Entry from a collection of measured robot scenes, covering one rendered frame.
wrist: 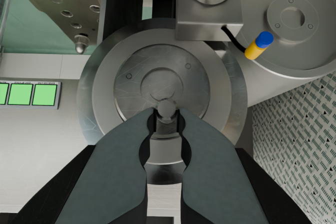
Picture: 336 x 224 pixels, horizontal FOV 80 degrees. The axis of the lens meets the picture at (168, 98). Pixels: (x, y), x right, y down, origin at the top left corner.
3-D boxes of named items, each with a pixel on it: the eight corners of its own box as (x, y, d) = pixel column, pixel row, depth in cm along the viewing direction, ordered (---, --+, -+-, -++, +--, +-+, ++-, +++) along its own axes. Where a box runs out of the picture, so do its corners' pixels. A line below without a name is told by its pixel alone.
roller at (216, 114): (229, 28, 18) (236, 166, 15) (192, 94, 43) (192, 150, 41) (97, 26, 18) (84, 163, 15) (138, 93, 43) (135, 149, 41)
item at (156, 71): (199, 35, 16) (220, 127, 15) (195, 46, 18) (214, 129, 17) (107, 50, 16) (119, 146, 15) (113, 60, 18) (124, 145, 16)
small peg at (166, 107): (182, 111, 12) (163, 124, 12) (179, 117, 15) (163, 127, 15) (169, 93, 12) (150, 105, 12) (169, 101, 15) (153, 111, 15)
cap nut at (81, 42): (86, 35, 52) (84, 51, 51) (91, 41, 55) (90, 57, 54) (72, 34, 52) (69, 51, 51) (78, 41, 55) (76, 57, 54)
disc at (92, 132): (242, 18, 19) (254, 186, 16) (240, 21, 19) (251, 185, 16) (85, 15, 19) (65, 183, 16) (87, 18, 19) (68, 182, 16)
